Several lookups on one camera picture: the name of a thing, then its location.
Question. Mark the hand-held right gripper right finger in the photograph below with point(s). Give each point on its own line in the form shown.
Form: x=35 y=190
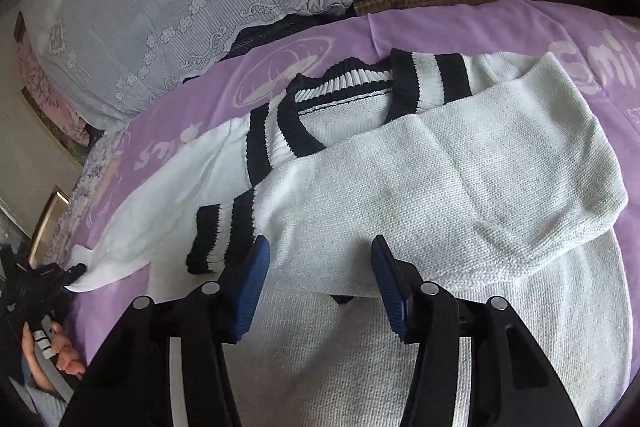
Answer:
x=390 y=292

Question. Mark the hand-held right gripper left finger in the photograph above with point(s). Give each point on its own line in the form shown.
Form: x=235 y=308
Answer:
x=248 y=292

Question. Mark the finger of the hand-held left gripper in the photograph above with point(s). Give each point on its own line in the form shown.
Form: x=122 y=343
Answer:
x=75 y=273

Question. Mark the white sweater with black stripes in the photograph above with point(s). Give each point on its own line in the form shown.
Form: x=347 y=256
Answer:
x=450 y=207

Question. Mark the person's left forearm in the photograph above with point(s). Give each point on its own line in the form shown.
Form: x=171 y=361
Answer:
x=47 y=407

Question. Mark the person's left hand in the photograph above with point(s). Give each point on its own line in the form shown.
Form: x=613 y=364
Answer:
x=65 y=349

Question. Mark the purple floral sheet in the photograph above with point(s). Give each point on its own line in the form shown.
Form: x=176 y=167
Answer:
x=85 y=197

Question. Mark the pink floral cloth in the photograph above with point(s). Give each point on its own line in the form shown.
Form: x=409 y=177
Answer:
x=45 y=92

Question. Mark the dark cloth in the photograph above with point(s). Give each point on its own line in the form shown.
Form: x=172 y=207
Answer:
x=280 y=32

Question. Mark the purple printed blanket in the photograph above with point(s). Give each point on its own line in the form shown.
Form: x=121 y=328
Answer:
x=330 y=32

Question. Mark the white lace cloth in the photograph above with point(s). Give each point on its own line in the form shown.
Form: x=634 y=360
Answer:
x=165 y=7

